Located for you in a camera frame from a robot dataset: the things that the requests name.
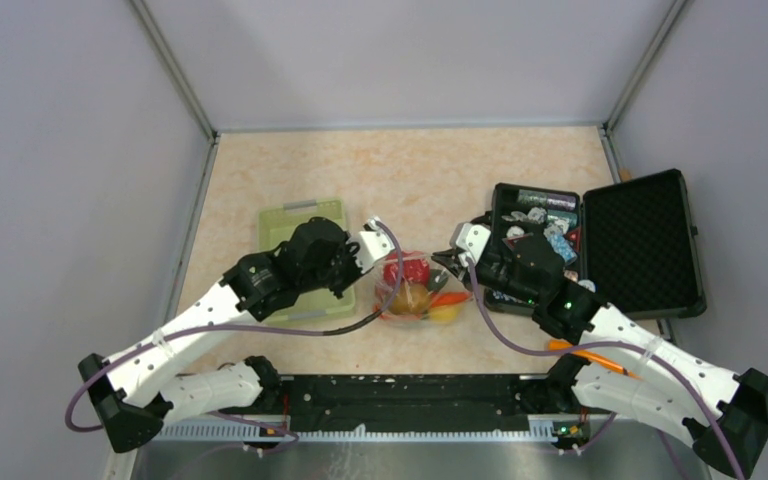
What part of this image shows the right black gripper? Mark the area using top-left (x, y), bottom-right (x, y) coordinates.
top-left (433, 246), bottom-right (542, 306)

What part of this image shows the red bell pepper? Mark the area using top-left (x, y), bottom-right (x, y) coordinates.
top-left (402, 251), bottom-right (431, 285)

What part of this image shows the clear polka dot zip bag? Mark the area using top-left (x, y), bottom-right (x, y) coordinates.
top-left (372, 250), bottom-right (474, 326)

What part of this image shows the brown potato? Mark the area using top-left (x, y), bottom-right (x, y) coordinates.
top-left (389, 283), bottom-right (432, 315)

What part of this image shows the yellow lemon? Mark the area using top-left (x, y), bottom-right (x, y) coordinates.
top-left (427, 304), bottom-right (462, 325)

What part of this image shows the green perforated plastic basket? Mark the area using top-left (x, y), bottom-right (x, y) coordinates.
top-left (257, 197), bottom-right (357, 327)

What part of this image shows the dark green avocado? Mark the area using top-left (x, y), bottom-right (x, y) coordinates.
top-left (426, 269), bottom-right (450, 293)

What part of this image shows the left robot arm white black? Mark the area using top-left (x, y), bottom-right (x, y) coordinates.
top-left (65, 217), bottom-right (401, 454)

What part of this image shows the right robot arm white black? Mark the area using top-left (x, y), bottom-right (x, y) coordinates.
top-left (432, 223), bottom-right (768, 479)

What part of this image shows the black case with poker chips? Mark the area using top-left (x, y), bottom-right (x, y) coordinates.
top-left (475, 169), bottom-right (707, 320)

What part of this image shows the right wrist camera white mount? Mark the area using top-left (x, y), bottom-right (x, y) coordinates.
top-left (449, 222), bottom-right (491, 267)

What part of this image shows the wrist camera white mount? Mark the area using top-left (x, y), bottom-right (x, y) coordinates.
top-left (350, 216), bottom-right (397, 274)
top-left (449, 222), bottom-right (491, 267)

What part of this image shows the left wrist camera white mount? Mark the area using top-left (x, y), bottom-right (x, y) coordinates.
top-left (350, 216), bottom-right (397, 274)

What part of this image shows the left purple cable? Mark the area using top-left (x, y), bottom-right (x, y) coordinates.
top-left (64, 218), bottom-right (406, 435)

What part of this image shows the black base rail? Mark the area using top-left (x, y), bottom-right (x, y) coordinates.
top-left (225, 374), bottom-right (582, 433)

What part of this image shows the orange handled tool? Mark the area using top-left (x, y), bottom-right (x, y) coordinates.
top-left (547, 339), bottom-right (638, 379)

